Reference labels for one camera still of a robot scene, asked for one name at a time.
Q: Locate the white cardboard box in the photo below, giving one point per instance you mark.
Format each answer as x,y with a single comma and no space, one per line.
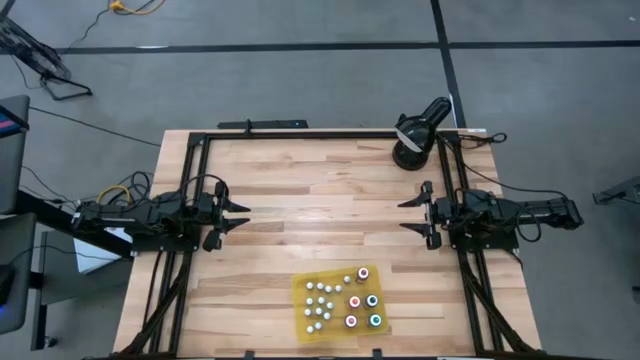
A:
95,255

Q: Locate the black desk lamp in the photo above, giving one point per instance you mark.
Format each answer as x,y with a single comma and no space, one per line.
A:
412,150

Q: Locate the large red food colouring bottle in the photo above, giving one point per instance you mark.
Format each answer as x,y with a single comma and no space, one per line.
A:
354,301

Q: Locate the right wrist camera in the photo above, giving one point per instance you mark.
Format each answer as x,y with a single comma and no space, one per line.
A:
444,210

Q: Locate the black table beam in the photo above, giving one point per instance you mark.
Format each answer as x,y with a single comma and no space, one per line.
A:
50,215

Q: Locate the laptop screen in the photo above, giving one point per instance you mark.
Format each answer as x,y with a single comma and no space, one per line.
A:
7,124

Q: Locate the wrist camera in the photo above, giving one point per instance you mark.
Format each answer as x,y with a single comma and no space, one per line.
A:
207,209
444,210

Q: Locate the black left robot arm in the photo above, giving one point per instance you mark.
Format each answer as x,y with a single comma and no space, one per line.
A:
140,215

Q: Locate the grey side table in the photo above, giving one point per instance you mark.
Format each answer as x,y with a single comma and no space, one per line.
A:
12,170

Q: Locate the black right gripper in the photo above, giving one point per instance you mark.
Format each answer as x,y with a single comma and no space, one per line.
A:
434,235

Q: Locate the grey stand foot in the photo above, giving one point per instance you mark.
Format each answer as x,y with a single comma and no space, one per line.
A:
622,192

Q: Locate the black upright leg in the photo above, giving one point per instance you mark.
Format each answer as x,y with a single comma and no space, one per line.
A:
39,320

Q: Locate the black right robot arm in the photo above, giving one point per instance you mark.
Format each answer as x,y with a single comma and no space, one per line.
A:
520,212

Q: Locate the black flat bracket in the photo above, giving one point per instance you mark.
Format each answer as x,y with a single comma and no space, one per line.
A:
270,124

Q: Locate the yellow translucent plastic tray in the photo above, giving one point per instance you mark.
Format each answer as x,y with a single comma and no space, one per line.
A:
345,330

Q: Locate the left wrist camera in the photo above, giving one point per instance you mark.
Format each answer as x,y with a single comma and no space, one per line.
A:
207,209

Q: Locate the large pink food colouring bottle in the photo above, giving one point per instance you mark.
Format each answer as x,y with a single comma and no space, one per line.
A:
351,321

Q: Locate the large green food colouring bottle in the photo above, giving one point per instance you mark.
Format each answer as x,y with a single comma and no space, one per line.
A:
375,320

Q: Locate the large maroon food colouring bottle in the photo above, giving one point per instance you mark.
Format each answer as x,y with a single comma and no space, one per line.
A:
363,273

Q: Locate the large dark blue colouring bottle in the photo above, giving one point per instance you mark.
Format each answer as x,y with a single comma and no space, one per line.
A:
371,300

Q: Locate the small black clamp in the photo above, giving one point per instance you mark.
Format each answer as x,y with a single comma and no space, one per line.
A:
377,354
248,355

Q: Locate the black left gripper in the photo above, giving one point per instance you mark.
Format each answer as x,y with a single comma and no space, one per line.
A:
214,240

